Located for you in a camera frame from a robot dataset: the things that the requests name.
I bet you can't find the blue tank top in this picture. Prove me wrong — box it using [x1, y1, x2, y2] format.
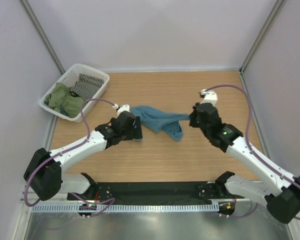
[130, 105, 190, 142]

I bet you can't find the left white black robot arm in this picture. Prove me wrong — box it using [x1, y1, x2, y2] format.
[23, 111, 143, 201]

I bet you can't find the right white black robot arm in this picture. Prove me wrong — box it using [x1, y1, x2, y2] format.
[189, 102, 300, 224]

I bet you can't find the black white striped tank top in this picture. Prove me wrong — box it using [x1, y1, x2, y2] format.
[69, 73, 104, 101]

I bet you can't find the green tank top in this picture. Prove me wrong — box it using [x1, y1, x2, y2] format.
[43, 82, 84, 118]

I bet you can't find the white plastic laundry basket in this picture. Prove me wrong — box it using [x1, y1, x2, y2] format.
[39, 63, 110, 123]

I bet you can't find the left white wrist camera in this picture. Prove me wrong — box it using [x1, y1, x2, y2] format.
[112, 103, 131, 116]

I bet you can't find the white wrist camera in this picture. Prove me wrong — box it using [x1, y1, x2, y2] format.
[112, 103, 131, 116]
[199, 89, 218, 106]

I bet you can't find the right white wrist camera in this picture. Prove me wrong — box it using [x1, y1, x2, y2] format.
[199, 89, 218, 106]

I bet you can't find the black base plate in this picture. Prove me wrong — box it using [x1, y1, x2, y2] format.
[80, 181, 233, 206]

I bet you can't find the white slotted cable duct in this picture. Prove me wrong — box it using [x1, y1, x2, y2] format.
[32, 202, 219, 213]

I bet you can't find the aluminium front rail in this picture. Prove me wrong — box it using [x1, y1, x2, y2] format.
[26, 187, 40, 205]

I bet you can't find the right aluminium frame post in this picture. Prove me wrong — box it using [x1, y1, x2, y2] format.
[239, 0, 287, 75]

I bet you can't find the aluminium frame post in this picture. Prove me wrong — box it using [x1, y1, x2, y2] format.
[239, 0, 287, 75]
[19, 0, 66, 74]

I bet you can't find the left aluminium frame post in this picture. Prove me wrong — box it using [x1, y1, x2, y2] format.
[19, 0, 66, 74]

